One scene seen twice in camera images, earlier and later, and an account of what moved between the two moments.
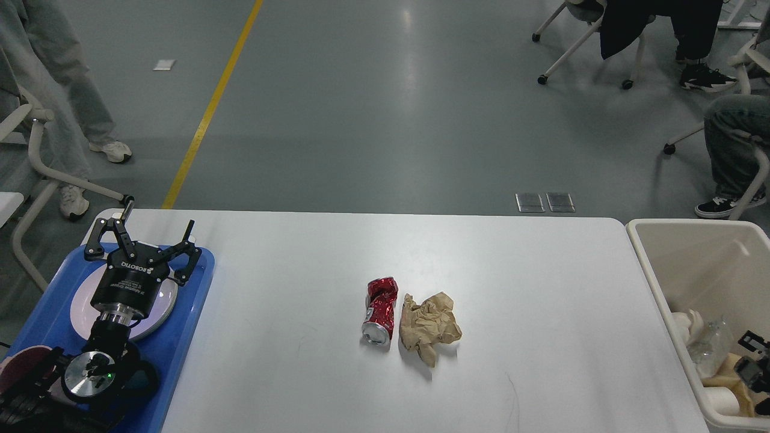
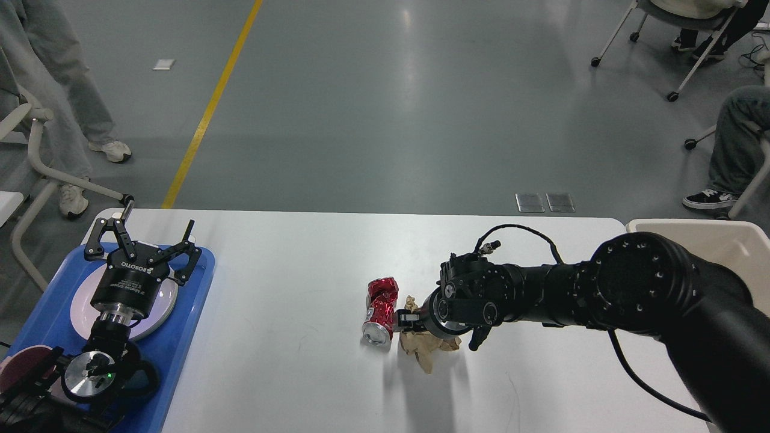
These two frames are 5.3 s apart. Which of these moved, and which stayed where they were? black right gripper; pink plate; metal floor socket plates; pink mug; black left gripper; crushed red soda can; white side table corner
Moved: black right gripper
Stayed: metal floor socket plates; pink mug; white side table corner; pink plate; crushed red soda can; black left gripper
